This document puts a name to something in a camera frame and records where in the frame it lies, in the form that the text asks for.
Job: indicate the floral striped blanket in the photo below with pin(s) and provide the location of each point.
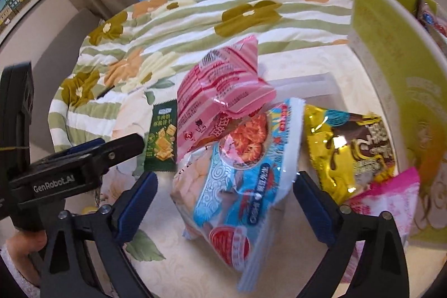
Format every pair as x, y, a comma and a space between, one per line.
174, 22

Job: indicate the pink clear snack packet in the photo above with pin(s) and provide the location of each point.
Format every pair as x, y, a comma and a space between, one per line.
384, 210

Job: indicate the grey headboard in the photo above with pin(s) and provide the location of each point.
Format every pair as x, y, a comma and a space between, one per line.
63, 39

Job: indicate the green cracker packet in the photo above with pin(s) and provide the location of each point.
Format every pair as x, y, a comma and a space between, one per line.
160, 141

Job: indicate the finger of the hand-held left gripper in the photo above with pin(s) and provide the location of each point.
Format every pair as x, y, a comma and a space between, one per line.
85, 147
118, 149

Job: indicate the green cardboard box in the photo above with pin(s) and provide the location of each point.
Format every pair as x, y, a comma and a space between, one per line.
384, 57

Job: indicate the pink striped snack packet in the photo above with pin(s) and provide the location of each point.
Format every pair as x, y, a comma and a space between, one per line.
216, 95

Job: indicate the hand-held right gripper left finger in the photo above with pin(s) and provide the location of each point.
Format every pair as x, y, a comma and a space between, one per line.
138, 203

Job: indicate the person's left forearm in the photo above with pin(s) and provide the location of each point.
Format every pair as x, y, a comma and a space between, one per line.
14, 280

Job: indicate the person's left hand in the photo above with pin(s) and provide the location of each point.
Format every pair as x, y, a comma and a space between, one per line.
26, 249

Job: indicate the framed houses picture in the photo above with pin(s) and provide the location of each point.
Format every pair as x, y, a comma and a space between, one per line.
17, 1

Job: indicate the blue white snack packet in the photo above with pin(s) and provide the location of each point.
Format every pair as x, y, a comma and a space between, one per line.
241, 193

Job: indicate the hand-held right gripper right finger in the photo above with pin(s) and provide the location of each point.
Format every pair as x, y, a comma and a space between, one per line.
316, 210

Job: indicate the yellow brown snack packet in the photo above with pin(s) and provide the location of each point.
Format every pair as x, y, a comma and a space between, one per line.
349, 155

